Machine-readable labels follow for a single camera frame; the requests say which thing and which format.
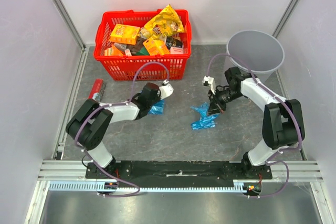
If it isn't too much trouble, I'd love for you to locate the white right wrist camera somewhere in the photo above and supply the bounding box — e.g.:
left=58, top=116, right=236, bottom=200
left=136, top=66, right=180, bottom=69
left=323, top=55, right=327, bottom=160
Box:
left=202, top=76, right=216, bottom=94

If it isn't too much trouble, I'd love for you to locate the long red box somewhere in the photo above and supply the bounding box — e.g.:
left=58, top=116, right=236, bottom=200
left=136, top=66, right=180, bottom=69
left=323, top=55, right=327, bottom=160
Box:
left=89, top=79, right=106, bottom=102

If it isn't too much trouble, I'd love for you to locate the torn blue trash bag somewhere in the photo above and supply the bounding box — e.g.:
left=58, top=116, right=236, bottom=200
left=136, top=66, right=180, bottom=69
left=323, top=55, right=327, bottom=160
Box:
left=138, top=89, right=164, bottom=118

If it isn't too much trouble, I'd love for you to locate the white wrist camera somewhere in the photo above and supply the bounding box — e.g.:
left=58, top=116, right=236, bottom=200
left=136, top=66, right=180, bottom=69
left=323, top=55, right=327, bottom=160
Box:
left=159, top=79, right=174, bottom=100
left=202, top=76, right=216, bottom=94

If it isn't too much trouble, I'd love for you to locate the grey slotted cable duct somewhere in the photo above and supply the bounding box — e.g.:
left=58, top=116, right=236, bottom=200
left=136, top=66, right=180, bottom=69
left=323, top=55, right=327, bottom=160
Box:
left=49, top=180, right=256, bottom=193

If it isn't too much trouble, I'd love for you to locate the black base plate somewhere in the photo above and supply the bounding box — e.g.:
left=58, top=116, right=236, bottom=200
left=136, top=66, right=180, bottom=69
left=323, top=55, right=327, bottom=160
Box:
left=85, top=159, right=274, bottom=188

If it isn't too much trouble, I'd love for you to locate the blue trash bag roll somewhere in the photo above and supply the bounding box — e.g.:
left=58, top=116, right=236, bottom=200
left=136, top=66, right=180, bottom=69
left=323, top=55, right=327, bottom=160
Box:
left=191, top=102, right=219, bottom=130

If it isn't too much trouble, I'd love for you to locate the grey plastic trash bin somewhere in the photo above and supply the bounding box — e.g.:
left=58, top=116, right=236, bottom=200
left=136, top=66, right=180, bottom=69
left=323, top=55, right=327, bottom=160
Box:
left=226, top=30, right=285, bottom=82

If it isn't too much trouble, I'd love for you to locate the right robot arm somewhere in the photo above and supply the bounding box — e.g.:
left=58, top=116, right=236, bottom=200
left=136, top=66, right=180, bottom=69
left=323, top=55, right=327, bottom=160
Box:
left=202, top=67, right=305, bottom=179

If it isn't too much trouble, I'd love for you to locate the red plastic shopping basket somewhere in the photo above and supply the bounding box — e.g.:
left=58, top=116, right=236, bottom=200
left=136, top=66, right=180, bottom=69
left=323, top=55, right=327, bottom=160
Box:
left=93, top=9, right=192, bottom=81

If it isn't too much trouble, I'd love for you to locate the orange striped packet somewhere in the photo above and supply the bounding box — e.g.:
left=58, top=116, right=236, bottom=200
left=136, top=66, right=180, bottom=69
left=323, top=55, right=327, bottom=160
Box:
left=104, top=45, right=124, bottom=57

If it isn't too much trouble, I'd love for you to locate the orange snack box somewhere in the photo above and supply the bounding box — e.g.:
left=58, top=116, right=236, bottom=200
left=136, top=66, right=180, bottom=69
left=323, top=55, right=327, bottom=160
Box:
left=109, top=24, right=140, bottom=45

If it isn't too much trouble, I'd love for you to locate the small orange carton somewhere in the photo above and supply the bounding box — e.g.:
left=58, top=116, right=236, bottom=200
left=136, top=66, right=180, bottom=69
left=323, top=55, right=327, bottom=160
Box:
left=143, top=38, right=170, bottom=56

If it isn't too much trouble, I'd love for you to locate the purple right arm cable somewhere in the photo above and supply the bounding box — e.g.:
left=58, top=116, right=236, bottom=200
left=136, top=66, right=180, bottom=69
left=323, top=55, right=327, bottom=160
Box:
left=206, top=53, right=302, bottom=199

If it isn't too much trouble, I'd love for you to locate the yellow chips bag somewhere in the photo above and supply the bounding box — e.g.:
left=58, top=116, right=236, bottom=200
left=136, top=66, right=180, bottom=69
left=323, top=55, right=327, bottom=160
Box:
left=139, top=4, right=184, bottom=40

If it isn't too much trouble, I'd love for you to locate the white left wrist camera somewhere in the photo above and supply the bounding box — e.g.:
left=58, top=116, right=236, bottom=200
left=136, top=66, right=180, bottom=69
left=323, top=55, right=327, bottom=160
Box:
left=159, top=79, right=174, bottom=100

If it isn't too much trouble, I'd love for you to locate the green packet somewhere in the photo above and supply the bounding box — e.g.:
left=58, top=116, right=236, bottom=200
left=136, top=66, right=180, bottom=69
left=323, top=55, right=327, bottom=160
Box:
left=135, top=46, right=150, bottom=56

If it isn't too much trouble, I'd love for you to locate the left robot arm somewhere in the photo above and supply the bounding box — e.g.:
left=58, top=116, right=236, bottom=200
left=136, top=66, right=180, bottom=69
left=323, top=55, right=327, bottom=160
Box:
left=66, top=80, right=174, bottom=178

